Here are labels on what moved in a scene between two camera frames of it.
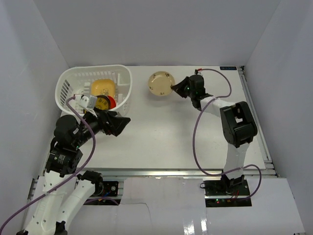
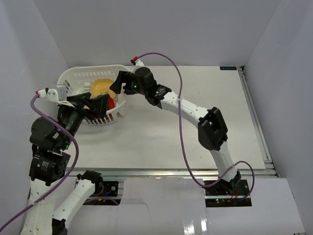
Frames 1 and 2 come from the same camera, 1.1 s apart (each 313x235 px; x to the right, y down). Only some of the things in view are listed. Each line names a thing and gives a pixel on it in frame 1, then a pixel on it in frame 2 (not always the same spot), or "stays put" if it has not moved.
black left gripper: (107, 122) → (81, 104)
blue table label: (228, 68) stays put
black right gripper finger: (183, 87) → (116, 86)
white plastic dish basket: (73, 81) stays put
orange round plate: (113, 103) stays put
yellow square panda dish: (102, 86) stays put
